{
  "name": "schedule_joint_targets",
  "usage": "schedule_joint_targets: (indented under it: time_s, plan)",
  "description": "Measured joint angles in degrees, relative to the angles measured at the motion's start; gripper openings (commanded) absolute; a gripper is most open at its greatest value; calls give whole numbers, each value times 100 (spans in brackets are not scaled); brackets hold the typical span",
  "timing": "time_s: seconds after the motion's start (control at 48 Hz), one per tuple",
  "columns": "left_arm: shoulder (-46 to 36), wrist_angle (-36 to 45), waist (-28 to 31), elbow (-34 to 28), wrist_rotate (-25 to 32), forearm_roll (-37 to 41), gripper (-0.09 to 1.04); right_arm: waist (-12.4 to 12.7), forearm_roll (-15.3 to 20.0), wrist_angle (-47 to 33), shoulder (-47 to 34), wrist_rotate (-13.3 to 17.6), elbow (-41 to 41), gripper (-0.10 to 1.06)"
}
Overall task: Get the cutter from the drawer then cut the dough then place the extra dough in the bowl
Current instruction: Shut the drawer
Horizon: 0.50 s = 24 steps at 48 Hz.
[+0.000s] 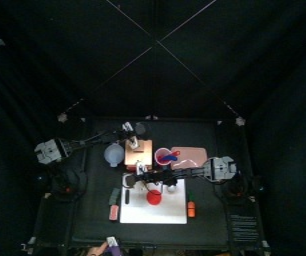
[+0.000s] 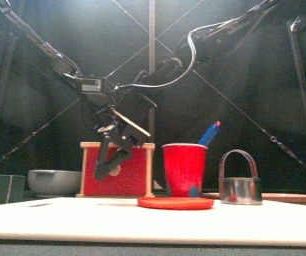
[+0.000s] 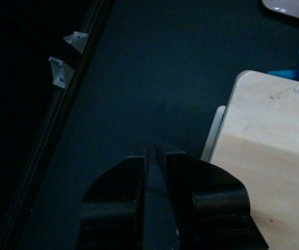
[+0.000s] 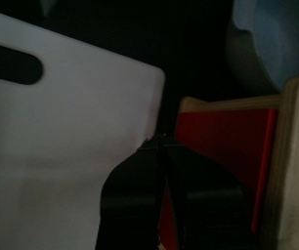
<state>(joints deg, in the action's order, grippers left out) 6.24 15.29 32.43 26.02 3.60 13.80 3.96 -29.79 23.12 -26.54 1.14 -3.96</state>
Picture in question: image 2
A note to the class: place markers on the wooden drawer with red front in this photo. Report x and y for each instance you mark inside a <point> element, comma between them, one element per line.
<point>135,180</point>

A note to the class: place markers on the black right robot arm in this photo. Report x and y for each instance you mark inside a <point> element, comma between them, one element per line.
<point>213,40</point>

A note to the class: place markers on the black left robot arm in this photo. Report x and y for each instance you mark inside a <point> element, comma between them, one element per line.
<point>35,38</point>

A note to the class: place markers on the wooden drawer box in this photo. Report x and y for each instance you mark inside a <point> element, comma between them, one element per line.
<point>149,166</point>

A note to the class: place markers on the grey bowl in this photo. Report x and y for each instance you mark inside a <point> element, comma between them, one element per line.
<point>53,183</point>

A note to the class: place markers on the red dough disc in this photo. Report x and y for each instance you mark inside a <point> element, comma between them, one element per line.
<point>175,203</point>

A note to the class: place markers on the red plastic cup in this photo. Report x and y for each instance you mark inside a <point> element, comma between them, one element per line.
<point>183,170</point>

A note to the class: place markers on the blue red-tipped toy utensil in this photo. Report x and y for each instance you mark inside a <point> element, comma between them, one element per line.
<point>209,135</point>

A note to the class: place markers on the white cutting board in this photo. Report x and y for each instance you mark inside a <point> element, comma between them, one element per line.
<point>115,223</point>

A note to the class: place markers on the blue tape piece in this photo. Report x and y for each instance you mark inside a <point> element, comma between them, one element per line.
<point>194,192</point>

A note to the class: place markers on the small black stick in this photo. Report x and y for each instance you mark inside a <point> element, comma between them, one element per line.
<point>39,204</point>

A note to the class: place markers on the green striped block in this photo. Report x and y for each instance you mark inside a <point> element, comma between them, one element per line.
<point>2,190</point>

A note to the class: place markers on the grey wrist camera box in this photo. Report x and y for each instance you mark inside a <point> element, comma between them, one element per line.
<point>91,87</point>

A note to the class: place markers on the vertical metal frame pole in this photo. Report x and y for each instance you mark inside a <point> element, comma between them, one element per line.
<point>151,20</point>

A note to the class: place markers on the dark bent frame pipe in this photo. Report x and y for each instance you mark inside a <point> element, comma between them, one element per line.
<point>298,66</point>

